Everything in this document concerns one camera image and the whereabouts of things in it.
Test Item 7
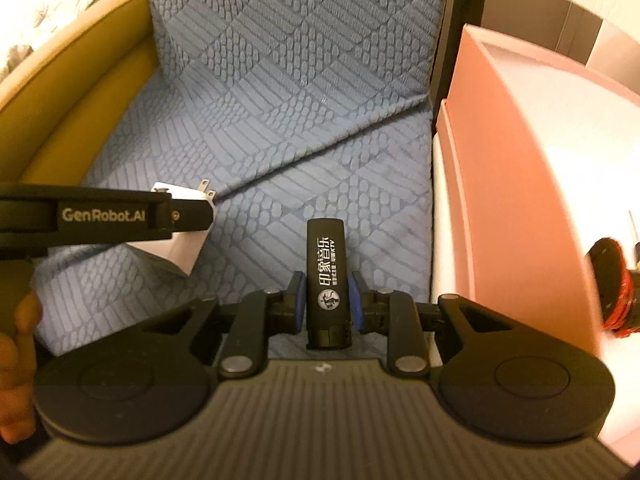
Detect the black lighter with logo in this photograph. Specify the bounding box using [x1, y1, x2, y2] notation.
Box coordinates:
[306, 218, 352, 350]

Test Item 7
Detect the white USB wall charger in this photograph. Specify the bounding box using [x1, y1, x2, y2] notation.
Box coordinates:
[127, 179, 216, 278]

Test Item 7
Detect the operator's left hand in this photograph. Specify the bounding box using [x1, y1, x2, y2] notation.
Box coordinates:
[0, 290, 42, 444]

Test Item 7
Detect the beige crumpled blanket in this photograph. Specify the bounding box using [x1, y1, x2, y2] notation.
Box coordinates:
[1, 0, 100, 80]

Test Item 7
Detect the pink storage box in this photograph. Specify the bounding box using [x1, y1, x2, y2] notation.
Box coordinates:
[434, 26, 639, 462]

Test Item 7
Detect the blue textured seat cushion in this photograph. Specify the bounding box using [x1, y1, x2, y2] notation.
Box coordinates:
[35, 0, 445, 354]

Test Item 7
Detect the red round object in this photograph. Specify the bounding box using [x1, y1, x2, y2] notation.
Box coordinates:
[588, 237, 639, 338]

